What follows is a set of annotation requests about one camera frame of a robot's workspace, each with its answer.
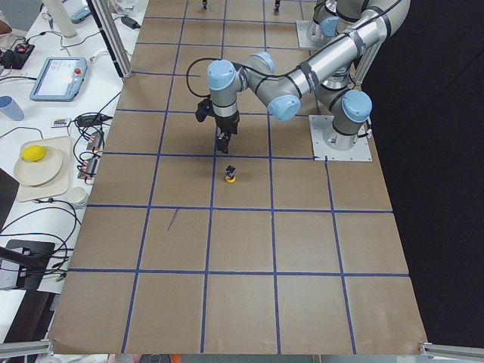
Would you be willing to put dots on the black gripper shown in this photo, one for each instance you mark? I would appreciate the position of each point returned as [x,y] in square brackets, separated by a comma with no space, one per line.
[227,123]

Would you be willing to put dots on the yellow push button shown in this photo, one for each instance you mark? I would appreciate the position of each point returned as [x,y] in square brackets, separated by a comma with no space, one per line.
[230,174]

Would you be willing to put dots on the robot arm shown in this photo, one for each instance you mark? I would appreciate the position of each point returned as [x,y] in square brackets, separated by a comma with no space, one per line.
[324,21]
[351,30]

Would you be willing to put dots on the black power adapter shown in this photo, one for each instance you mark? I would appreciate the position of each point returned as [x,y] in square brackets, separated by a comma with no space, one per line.
[130,22]

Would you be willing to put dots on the white paper cup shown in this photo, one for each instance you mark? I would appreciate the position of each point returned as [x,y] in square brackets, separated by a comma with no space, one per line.
[78,197]

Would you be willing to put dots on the beige tray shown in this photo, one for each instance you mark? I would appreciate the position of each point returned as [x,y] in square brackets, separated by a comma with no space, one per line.
[61,183]

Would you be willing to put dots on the teach pendant tablet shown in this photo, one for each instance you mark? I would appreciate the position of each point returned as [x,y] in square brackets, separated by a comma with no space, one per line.
[60,79]

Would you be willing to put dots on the beige plates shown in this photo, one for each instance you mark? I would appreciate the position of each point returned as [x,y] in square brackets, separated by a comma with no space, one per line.
[38,173]

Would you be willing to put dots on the yellow lemon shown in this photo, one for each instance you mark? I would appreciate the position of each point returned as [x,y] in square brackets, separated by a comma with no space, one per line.
[34,153]

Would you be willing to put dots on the blue plastic cup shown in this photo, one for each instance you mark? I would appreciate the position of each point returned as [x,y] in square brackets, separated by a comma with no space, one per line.
[10,108]

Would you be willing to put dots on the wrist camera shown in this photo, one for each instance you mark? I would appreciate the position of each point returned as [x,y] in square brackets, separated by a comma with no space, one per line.
[204,109]

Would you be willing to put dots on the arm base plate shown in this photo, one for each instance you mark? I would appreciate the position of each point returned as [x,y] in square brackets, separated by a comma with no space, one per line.
[329,145]
[306,34]

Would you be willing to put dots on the aluminium frame post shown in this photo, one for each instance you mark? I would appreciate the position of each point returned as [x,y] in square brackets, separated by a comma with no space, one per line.
[107,27]

